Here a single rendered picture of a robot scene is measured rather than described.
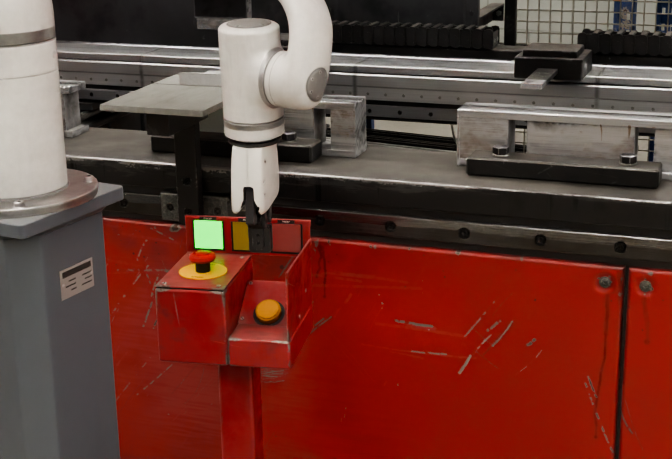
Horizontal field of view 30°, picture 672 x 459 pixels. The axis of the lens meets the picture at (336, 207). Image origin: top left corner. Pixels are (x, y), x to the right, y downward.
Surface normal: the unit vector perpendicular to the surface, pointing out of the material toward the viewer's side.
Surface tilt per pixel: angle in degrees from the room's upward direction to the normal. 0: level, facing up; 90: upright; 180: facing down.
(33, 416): 90
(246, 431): 90
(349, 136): 90
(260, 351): 90
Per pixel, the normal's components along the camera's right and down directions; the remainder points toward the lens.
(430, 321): -0.34, 0.28
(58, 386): 0.88, 0.12
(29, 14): 0.70, 0.15
